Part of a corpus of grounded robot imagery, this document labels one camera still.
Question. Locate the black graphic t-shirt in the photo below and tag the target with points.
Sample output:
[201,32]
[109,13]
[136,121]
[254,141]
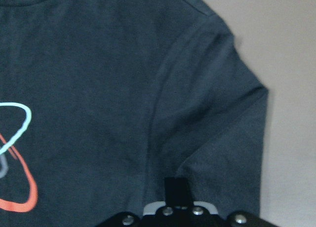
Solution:
[124,93]

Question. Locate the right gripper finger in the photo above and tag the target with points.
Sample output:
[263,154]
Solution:
[177,192]

